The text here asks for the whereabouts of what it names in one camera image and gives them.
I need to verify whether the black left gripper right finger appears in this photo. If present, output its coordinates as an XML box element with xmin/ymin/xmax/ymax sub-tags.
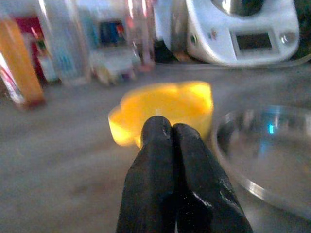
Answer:
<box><xmin>172</xmin><ymin>123</ymin><xmax>254</xmax><ymax>233</ymax></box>

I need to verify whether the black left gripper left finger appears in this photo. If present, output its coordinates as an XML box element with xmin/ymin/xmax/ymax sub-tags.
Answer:
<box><xmin>116</xmin><ymin>116</ymin><xmax>176</xmax><ymax>233</ymax></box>

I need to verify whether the yellow plastic bowl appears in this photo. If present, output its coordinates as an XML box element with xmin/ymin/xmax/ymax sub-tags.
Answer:
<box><xmin>107</xmin><ymin>81</ymin><xmax>214</xmax><ymax>148</ymax></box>

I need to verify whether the round steel bowl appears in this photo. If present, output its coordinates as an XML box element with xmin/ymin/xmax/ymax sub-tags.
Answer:
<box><xmin>211</xmin><ymin>105</ymin><xmax>311</xmax><ymax>221</ymax></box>

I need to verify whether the clear drinking glass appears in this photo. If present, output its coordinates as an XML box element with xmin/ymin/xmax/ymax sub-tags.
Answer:
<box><xmin>125</xmin><ymin>0</ymin><xmax>156</xmax><ymax>71</ymax></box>

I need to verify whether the white kitchen food processor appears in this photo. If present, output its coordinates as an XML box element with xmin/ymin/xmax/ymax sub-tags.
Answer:
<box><xmin>154</xmin><ymin>0</ymin><xmax>300</xmax><ymax>67</ymax></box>

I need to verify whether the clear plastic storage container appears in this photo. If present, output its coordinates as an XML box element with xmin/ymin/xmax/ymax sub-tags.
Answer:
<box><xmin>38</xmin><ymin>0</ymin><xmax>91</xmax><ymax>85</ymax></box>

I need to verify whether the orange sauce bottle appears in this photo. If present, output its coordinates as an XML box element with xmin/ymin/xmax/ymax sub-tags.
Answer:
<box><xmin>0</xmin><ymin>18</ymin><xmax>46</xmax><ymax>109</ymax></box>

